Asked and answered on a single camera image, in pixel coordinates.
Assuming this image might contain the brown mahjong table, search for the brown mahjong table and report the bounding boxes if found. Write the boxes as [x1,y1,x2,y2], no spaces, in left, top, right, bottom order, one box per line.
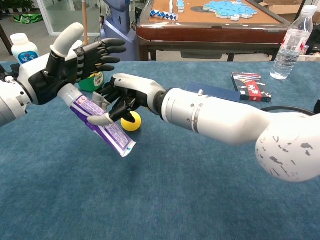
[136,0,292,63]

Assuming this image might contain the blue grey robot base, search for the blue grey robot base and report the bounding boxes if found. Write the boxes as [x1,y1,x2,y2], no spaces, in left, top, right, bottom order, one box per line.
[100,0,138,62]

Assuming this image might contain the pale blue lidded cup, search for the pale blue lidded cup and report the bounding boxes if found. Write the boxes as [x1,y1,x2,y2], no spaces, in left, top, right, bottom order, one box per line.
[71,39,85,51]

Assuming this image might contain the purple white tube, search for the purple white tube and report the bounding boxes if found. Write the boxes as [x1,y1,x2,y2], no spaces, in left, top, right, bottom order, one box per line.
[57,83,137,158]

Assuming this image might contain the white plastic basket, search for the white plastic basket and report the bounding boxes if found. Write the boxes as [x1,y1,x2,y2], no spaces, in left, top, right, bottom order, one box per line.
[296,53,320,63]

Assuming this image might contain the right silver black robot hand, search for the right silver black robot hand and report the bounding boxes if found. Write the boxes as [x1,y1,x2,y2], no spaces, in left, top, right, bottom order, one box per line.
[86,73,167,126]

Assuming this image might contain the green plants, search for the green plants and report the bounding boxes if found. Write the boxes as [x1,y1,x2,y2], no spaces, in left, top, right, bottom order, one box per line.
[0,0,35,13]

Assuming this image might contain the yellow green container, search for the yellow green container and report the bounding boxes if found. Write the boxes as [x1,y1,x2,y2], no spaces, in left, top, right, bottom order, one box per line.
[78,71,105,93]

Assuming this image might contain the white glass door frame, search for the white glass door frame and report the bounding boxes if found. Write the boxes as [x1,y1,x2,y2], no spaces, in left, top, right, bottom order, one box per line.
[37,0,103,37]

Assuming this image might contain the wooden pole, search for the wooden pole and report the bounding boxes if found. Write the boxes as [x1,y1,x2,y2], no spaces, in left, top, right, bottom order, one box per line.
[81,0,90,46]

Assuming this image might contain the clear plastic water bottle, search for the clear plastic water bottle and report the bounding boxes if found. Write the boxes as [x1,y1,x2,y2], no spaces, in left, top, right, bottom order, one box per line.
[269,4,318,81]

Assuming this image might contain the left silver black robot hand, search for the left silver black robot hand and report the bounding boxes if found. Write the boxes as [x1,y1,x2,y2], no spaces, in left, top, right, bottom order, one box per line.
[17,22,127,106]

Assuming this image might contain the blue felt table cloth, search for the blue felt table cloth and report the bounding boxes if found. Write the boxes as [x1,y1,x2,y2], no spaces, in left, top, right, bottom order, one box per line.
[0,61,320,240]

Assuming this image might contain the dark blue rectangular box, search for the dark blue rectangular box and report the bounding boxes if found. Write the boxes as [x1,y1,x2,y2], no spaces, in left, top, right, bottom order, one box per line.
[185,81,241,103]

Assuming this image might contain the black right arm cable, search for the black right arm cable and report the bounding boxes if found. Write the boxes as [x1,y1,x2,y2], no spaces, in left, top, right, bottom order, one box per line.
[259,106,316,116]

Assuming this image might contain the blue white snake puzzle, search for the blue white snake puzzle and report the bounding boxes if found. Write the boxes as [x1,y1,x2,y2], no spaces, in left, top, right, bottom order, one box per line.
[149,9,179,22]

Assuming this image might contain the white bottle with blue label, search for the white bottle with blue label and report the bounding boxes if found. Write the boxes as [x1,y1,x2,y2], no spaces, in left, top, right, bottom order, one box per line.
[9,33,40,65]

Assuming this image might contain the green bag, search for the green bag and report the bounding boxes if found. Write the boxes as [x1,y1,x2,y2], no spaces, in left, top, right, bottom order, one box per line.
[13,13,44,24]

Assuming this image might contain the cardboard box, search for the cardboard box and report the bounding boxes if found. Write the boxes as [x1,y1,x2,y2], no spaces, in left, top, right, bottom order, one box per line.
[259,0,307,23]

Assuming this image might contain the blue mahjong tile cluster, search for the blue mahjong tile cluster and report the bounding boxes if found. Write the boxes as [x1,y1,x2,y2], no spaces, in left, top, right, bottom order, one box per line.
[202,0,258,22]

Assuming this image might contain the yellow ball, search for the yellow ball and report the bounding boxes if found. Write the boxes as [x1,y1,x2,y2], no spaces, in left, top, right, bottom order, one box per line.
[120,111,142,132]

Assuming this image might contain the dark furniture leg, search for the dark furniture leg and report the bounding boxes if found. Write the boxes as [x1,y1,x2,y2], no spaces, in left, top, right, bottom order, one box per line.
[0,23,14,56]

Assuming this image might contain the red black booklet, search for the red black booklet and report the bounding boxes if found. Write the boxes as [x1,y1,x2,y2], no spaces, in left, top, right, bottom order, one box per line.
[231,71,273,104]

